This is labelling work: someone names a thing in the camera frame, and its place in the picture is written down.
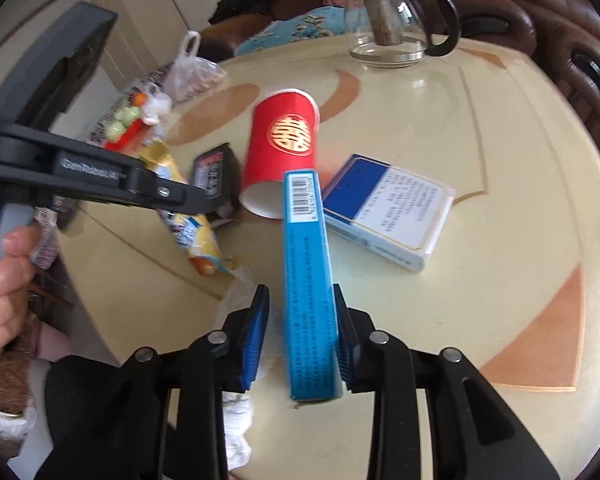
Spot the orange fruit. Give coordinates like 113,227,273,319
132,92,147,107

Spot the yellow snack wrapper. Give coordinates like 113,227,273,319
140,140,236,276

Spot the blue floral sofa cover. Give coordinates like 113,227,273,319
234,6,346,58

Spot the red paper cup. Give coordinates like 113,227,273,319
239,88,321,220

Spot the white tissue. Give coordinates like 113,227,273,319
214,266,283,471

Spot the person's left hand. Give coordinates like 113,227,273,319
0,222,41,351

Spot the blue white medicine box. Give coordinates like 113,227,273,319
322,154,455,273

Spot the red fruit tray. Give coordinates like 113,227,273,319
104,92,148,152

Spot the blue long box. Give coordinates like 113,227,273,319
283,169,341,403

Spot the brown leather armchair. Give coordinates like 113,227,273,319
516,0,600,151

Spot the small white plastic bag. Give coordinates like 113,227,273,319
140,91,173,126

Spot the plastic bag of nuts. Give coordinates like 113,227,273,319
162,30,227,102

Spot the black cigarette box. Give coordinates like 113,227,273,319
190,143,242,228

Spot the glass teapot black handle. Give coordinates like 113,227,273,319
344,0,462,68

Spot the cream wardrobe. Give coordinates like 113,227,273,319
92,0,186,90

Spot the cream coffee table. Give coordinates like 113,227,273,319
59,36,600,479

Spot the black clothing on sofa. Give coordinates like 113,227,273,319
208,0,272,25

